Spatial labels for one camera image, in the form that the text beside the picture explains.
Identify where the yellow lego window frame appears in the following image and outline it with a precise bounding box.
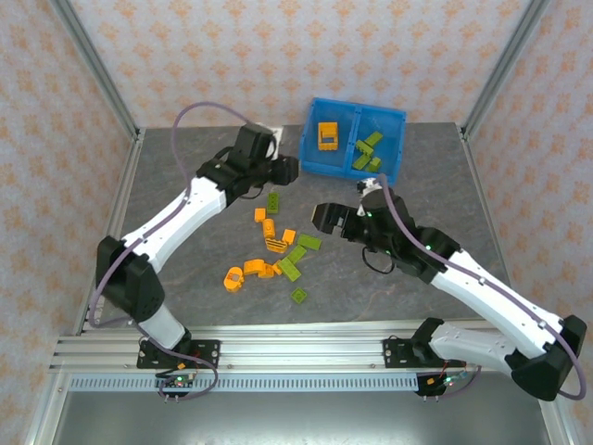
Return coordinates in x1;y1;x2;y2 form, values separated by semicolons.
317;121;340;152

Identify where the small circuit board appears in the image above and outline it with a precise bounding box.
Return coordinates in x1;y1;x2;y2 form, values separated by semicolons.
416;370;469;399
155;374;198;401

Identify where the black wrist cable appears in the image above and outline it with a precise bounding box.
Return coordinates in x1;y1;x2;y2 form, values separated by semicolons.
361;248;396;275
238;183;271;201

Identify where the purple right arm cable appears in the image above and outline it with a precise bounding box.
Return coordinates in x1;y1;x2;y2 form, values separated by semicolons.
377;173;587;402

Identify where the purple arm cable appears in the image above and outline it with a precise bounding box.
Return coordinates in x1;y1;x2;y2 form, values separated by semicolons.
87;100;260;402
377;173;587;402

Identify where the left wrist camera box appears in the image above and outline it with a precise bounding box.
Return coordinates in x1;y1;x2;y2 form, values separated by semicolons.
257;121;284;161

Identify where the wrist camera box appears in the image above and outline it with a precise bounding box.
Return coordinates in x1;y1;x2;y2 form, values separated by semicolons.
355;175;385;198
257;121;284;161

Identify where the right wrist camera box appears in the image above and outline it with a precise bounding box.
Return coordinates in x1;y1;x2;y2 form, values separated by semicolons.
355;175;385;198

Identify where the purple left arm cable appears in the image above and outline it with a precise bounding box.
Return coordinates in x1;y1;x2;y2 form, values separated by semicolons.
87;100;260;402

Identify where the aluminum table side rail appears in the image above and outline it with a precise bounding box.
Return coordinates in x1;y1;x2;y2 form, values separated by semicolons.
458;123;515;288
76;128;145;335

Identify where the yellow lego ring piece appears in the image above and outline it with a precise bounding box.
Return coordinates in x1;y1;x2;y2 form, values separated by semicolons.
222;266;246;295

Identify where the aluminum base rail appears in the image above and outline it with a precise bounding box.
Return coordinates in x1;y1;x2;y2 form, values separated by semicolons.
49;324;511;375

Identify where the slotted grey cable duct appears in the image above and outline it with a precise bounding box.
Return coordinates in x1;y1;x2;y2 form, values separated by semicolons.
68;374;421;394

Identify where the aluminum frame post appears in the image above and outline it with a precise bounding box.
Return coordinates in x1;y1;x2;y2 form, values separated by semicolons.
461;0;553;140
48;0;143;141

